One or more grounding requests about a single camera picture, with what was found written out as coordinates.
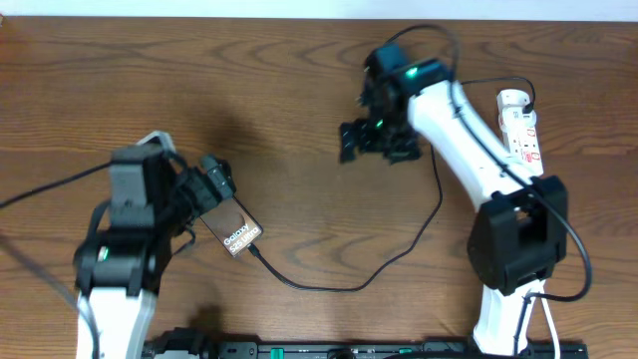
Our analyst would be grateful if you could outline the black USB charging cable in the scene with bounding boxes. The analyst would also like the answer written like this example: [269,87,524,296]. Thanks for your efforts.
[247,75,537,293]

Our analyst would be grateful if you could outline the white power strip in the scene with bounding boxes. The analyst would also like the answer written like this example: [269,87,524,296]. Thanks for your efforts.
[496,89,544,177]

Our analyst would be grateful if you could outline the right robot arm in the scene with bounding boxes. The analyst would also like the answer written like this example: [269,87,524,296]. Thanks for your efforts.
[340,44,567,356]

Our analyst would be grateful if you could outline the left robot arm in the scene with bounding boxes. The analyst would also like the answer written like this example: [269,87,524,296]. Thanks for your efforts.
[73,144,236,358]

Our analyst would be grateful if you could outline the black right camera cable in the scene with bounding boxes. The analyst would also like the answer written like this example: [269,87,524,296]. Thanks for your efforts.
[381,23,594,359]

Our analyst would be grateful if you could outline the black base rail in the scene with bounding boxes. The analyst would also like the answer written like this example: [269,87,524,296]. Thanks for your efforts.
[144,340,589,359]

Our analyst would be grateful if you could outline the white power strip cord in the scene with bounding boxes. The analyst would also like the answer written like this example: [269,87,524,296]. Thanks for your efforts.
[537,293,562,359]

